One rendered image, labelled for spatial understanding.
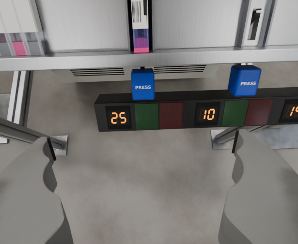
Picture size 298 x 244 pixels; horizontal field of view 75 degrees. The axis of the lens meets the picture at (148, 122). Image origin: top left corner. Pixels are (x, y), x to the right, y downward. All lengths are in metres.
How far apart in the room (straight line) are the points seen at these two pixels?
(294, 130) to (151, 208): 0.74
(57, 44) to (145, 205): 0.77
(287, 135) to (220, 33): 0.92
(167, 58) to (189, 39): 0.04
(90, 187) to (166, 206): 0.34
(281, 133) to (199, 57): 0.92
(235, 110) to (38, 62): 0.22
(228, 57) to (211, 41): 0.03
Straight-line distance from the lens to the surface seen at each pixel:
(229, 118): 0.27
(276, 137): 1.07
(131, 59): 0.19
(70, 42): 0.22
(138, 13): 0.19
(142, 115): 0.24
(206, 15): 0.22
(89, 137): 0.95
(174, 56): 0.19
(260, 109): 0.28
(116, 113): 0.24
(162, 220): 0.91
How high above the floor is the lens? 0.89
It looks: 75 degrees down
